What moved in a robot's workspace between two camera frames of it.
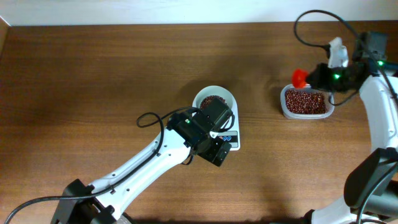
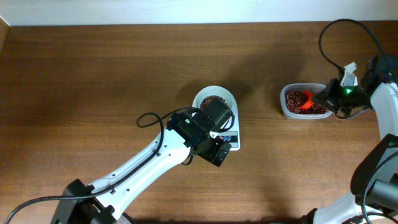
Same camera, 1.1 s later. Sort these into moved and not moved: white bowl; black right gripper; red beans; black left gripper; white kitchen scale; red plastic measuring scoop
Moved: red plastic measuring scoop; black right gripper
Not moved: black left gripper; white kitchen scale; red beans; white bowl
